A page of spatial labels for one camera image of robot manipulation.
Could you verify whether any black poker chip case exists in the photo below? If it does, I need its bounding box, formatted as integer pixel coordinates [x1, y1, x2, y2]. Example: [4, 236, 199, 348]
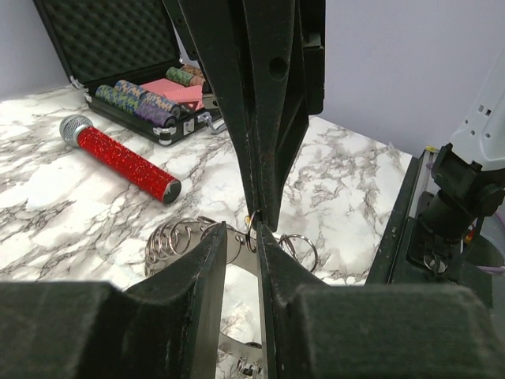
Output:
[35, 0, 226, 146]

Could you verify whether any pink playing cards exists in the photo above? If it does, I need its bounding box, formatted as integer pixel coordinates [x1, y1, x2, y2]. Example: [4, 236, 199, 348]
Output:
[141, 78, 204, 110]

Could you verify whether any red glitter microphone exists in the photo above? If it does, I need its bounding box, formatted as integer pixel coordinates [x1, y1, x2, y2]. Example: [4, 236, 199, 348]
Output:
[59, 114, 181, 204]

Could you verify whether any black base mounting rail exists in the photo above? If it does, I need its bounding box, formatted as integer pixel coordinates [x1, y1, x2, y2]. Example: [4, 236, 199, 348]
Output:
[366, 145, 504, 307]

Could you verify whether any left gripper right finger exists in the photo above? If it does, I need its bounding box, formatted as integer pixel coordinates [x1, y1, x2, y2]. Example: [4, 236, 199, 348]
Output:
[256, 225, 501, 378]

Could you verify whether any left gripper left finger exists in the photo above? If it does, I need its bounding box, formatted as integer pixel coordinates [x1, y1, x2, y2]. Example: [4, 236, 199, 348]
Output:
[1, 224, 227, 378]

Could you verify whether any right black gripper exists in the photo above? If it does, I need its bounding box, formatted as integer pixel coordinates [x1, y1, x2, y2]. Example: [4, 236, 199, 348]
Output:
[164, 0, 326, 231]

